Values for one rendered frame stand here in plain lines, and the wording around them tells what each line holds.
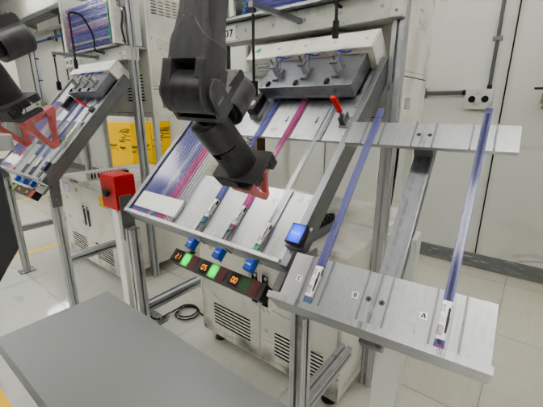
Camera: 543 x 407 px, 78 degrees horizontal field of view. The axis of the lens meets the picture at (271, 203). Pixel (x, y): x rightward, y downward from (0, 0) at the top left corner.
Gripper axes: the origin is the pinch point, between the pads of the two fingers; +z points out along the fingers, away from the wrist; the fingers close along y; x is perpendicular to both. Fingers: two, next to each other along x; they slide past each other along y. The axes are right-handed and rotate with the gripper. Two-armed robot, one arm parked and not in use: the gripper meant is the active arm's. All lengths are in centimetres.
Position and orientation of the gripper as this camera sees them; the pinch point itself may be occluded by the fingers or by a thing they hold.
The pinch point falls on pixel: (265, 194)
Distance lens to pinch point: 63.7
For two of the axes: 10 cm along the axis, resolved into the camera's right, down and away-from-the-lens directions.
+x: -4.4, 8.2, -3.6
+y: -7.9, -1.6, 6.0
